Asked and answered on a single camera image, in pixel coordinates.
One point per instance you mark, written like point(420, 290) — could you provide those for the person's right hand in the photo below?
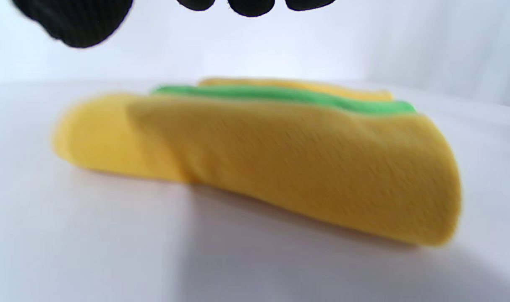
point(78, 21)

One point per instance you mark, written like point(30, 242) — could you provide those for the green towel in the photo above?
point(288, 95)

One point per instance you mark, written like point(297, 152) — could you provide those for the yellow square towel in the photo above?
point(305, 87)

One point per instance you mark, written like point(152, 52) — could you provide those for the orange cloth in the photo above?
point(280, 163)

